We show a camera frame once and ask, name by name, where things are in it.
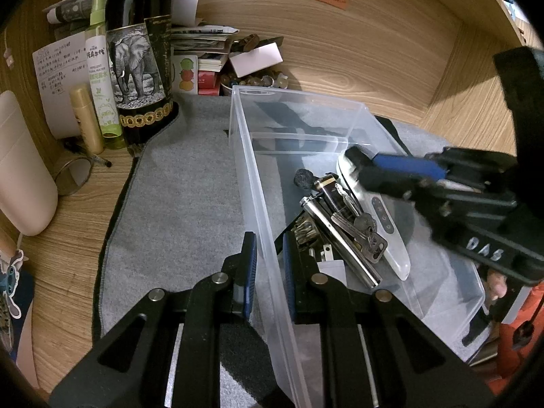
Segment fruit printed card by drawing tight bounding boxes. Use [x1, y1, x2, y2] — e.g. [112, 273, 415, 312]
[173, 54, 200, 94]

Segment small red box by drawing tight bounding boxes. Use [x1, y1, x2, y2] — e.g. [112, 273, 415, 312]
[198, 70, 222, 95]

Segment white handwritten note paper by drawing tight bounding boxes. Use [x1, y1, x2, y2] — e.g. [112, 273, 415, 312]
[33, 32, 88, 139]

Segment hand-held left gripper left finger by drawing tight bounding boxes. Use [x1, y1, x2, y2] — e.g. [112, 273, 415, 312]
[49, 232, 258, 408]

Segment blue cartoon sticker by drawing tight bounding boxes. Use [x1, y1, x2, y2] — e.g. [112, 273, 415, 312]
[0, 249, 28, 317]

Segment clear plastic storage box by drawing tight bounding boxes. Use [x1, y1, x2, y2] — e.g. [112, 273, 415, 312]
[228, 85, 487, 408]

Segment person's right hand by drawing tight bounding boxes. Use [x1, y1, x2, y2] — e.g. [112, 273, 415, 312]
[487, 272, 509, 301]

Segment small round mirror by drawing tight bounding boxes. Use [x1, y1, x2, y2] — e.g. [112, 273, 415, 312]
[53, 157, 93, 196]

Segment white plug adapter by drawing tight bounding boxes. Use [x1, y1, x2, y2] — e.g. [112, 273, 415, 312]
[309, 244, 348, 287]

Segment bunch of metal keys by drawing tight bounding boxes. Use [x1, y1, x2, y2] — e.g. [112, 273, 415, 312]
[331, 183, 388, 263]

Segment beige cosmetic tube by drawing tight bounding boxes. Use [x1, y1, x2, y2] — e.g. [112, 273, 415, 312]
[69, 84, 105, 155]

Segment beige plastic container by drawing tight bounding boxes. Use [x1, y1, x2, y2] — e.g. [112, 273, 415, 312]
[0, 90, 58, 236]

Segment green spray bottle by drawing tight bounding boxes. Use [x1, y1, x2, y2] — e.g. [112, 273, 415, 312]
[85, 0, 125, 150]

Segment bowl of polished stones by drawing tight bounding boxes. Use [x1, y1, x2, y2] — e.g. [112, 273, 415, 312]
[220, 72, 290, 94]

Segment silver metal tube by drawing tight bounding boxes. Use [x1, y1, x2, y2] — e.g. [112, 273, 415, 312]
[301, 197, 382, 288]

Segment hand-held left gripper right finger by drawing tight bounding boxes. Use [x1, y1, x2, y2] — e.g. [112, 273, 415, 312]
[281, 232, 496, 408]

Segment dark elephant label wine bottle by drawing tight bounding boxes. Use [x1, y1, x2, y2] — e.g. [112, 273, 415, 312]
[104, 0, 179, 147]

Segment white folded paper sheets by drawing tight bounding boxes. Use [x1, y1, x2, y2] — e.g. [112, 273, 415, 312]
[170, 0, 205, 26]

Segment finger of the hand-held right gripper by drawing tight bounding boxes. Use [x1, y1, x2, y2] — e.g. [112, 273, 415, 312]
[345, 145, 430, 202]
[372, 153, 447, 179]

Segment grey felt mat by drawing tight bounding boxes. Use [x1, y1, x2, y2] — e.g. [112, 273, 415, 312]
[91, 93, 502, 408]

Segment rolled printed paper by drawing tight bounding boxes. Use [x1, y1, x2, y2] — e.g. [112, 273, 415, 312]
[42, 0, 96, 25]

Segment white blank card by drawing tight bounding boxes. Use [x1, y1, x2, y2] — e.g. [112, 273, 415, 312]
[229, 42, 283, 77]

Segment white handheld massager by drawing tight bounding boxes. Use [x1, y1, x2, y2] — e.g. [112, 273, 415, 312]
[337, 151, 412, 281]

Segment stack of printed papers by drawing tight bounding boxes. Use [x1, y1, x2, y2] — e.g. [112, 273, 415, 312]
[170, 24, 239, 51]

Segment small brass metal piece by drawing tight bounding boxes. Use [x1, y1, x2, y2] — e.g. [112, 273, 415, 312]
[292, 217, 319, 247]

